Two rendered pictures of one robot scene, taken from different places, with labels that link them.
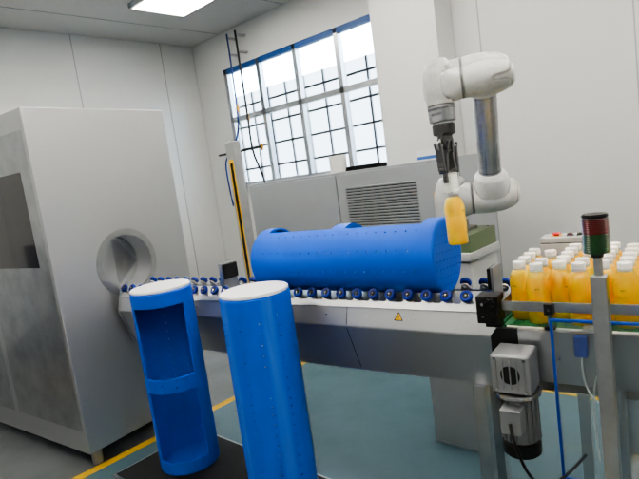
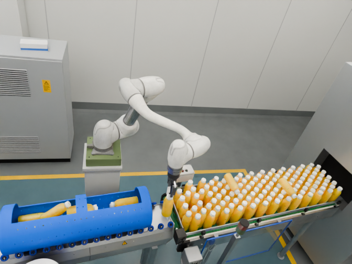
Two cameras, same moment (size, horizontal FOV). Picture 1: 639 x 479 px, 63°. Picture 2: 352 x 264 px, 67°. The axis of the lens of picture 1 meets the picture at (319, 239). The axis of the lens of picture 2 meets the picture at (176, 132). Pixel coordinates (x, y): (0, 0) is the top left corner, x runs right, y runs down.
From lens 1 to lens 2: 188 cm
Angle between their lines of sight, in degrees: 64
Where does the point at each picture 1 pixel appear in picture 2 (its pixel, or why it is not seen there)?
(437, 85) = (183, 161)
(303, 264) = (59, 241)
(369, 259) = (113, 229)
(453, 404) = not seen: hidden behind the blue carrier
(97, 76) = not seen: outside the picture
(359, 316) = (99, 249)
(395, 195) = (6, 77)
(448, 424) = not seen: hidden behind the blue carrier
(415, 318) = (134, 241)
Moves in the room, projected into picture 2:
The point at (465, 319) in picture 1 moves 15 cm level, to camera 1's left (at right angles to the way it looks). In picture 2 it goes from (160, 234) to (146, 250)
